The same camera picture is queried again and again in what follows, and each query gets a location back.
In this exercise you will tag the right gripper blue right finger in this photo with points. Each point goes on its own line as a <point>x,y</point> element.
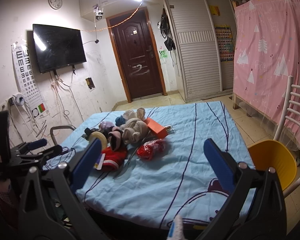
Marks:
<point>222,163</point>

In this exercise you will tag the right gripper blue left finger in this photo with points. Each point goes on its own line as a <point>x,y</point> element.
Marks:
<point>82,164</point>

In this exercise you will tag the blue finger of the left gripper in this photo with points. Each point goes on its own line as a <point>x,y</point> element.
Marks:
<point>37,144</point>
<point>52,152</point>

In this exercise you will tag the cream round bristle brush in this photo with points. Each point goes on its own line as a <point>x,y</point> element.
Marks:
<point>100,136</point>

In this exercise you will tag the yellow plastic trash bin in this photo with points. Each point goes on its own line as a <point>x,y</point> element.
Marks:
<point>272,153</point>

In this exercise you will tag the red knitted sock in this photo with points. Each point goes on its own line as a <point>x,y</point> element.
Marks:
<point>113,160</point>

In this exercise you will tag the light blue bed sheet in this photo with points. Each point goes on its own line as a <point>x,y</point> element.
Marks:
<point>177,181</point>

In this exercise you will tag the pink and black sock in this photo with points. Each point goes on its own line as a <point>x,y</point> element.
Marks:
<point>115,138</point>

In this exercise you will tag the eye chart poster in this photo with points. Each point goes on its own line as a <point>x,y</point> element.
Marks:
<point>26,82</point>

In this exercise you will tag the red plastic bag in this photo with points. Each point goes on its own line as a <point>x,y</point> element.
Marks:
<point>149,149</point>

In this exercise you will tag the orange cardboard box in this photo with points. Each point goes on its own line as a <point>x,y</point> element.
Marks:
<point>157,129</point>

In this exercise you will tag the white metal chair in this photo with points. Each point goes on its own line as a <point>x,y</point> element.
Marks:
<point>291,107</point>

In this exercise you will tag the pink tree-print curtain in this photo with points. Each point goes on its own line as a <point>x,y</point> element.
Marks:
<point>272,67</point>

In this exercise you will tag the dark brown wooden door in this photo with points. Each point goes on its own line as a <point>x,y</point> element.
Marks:
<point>136,54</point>

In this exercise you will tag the white louvered wardrobe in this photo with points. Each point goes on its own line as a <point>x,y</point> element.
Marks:
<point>200,73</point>

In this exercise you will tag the black wall television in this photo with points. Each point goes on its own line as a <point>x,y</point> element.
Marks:
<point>57,47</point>

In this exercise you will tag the colourful grid wall poster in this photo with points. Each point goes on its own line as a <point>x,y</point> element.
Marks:
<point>225,42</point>

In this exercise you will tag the round white wall clock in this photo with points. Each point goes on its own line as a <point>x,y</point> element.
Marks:
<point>55,4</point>

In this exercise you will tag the white security camera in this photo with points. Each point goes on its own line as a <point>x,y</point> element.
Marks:
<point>98,12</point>

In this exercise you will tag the black bags hanging on wall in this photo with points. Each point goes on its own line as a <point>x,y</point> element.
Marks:
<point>165,30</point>

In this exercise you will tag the yellow wall sticker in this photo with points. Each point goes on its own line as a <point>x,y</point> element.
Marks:
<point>214,10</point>

